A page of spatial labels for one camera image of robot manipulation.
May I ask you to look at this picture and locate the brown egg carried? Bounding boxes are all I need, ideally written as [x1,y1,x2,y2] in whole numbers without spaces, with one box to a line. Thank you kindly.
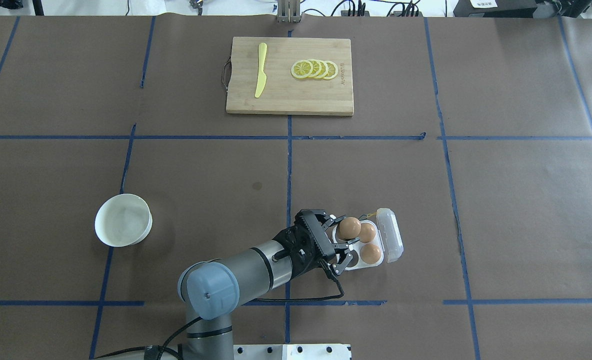
[335,216,362,241]

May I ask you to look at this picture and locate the clear plastic egg box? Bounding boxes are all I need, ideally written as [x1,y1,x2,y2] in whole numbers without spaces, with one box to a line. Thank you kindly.
[331,208,404,271]

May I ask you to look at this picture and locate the brown egg top right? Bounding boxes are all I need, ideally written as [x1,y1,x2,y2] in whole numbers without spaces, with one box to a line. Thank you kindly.
[358,221,378,244]

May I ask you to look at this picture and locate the brown egg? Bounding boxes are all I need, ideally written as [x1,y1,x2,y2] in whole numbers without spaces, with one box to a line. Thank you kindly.
[359,243,383,265]
[358,221,378,244]

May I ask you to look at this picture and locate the brown egg bottom right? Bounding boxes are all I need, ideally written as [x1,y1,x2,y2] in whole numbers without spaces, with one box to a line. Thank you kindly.
[359,243,383,265]

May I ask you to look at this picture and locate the black computer box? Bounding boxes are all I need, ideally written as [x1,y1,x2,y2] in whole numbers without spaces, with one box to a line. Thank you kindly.
[453,0,538,18]

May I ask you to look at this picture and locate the wooden cutting board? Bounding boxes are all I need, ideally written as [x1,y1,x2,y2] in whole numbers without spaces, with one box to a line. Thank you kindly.
[226,36,354,116]

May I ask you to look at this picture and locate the yellow lemon slices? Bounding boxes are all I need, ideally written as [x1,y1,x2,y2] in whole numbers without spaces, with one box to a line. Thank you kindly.
[290,58,341,81]

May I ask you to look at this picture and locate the yellow plastic knife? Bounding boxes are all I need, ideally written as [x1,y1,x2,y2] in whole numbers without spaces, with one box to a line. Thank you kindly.
[254,42,268,99]

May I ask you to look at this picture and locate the white round bowl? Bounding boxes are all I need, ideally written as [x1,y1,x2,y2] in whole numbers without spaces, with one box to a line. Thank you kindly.
[94,193,154,248]

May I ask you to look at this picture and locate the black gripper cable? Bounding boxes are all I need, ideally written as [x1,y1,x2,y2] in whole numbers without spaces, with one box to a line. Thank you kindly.
[91,250,346,360]

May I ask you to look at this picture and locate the aluminium frame post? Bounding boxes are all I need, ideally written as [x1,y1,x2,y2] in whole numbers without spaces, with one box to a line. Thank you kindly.
[277,0,302,23]

